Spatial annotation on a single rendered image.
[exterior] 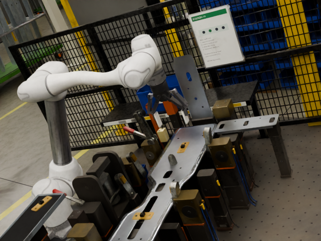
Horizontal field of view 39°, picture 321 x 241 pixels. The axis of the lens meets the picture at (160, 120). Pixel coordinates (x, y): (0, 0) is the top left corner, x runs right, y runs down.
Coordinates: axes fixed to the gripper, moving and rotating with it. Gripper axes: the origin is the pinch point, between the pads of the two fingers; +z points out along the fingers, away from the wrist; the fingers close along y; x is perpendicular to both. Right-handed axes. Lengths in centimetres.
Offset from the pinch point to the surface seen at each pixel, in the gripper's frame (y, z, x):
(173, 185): 14.9, 3.4, -41.7
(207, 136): 17.0, 5.3, -7.3
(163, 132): -10.9, 8.0, 6.2
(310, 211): 52, 44, -11
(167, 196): 6.3, 13.4, -35.3
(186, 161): 5.9, 13.7, -11.7
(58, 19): -443, 32, 504
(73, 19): -186, -16, 209
